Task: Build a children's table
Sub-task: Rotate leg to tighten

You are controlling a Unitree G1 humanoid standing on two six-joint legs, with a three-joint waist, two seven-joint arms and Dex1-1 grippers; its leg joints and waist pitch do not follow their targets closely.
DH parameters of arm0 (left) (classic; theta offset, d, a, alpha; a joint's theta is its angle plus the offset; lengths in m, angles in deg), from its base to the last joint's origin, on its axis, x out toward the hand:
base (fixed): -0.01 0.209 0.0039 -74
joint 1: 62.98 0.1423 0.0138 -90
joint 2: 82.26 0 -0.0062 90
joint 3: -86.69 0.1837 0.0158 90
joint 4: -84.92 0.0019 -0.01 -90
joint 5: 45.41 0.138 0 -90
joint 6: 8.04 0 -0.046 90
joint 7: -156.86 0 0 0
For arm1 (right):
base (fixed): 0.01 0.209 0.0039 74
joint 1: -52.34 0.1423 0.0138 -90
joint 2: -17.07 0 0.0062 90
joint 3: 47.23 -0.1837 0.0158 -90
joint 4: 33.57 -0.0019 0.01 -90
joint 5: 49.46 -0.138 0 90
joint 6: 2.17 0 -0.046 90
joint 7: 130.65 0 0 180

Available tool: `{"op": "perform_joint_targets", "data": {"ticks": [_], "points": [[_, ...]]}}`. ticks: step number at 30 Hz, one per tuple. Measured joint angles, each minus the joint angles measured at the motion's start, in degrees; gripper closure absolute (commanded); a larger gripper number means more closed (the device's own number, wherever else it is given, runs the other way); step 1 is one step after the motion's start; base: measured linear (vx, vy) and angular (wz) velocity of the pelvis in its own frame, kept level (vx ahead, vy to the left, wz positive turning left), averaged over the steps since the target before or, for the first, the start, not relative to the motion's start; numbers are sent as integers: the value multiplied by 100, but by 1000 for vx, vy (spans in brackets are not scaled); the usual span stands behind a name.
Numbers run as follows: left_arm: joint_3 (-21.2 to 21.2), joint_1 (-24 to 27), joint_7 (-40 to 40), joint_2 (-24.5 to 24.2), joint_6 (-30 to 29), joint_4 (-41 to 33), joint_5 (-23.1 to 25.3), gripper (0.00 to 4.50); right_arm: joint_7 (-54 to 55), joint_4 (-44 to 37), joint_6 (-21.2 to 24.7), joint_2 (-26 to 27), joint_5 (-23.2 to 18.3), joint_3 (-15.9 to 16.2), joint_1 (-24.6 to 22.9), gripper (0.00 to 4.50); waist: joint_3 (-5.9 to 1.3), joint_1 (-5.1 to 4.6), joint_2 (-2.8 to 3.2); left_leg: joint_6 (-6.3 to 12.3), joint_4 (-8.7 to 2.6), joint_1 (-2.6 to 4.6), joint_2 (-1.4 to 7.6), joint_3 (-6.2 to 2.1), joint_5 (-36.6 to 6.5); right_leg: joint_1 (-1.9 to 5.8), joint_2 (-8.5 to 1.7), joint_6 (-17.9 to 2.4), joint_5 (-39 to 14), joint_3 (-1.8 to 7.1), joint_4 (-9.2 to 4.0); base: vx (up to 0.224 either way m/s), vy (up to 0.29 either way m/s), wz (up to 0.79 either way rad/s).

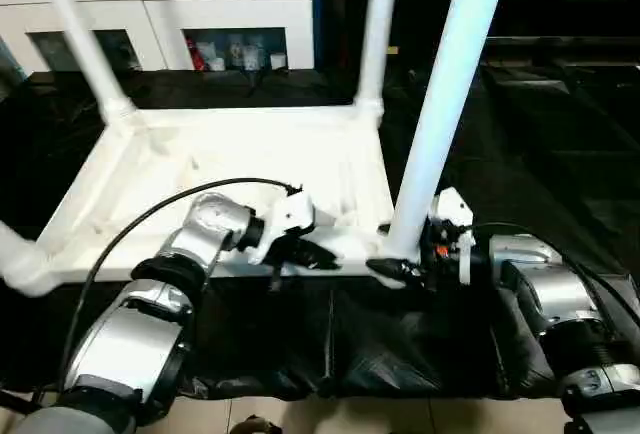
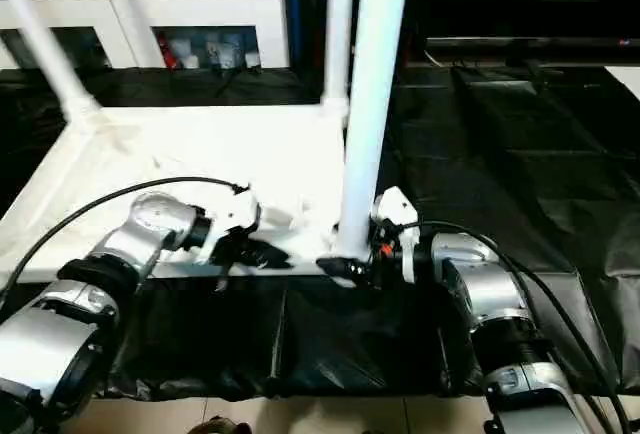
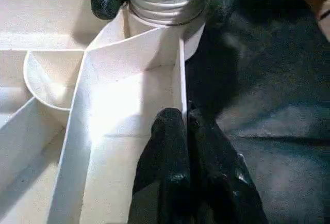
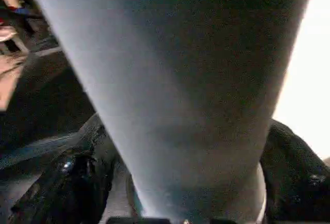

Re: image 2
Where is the black plastic mat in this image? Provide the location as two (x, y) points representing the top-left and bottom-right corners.
(0, 66), (640, 403)

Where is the white plastic table leg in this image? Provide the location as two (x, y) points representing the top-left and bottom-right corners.
(334, 0), (415, 261)
(0, 0), (104, 126)
(321, 0), (358, 118)

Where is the white plastic table top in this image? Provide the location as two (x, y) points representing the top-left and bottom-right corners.
(0, 98), (375, 291)

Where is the white cabinet with glass doors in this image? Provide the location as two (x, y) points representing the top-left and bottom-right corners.
(0, 0), (292, 72)

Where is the white flat board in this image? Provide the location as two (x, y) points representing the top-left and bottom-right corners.
(603, 66), (640, 101)

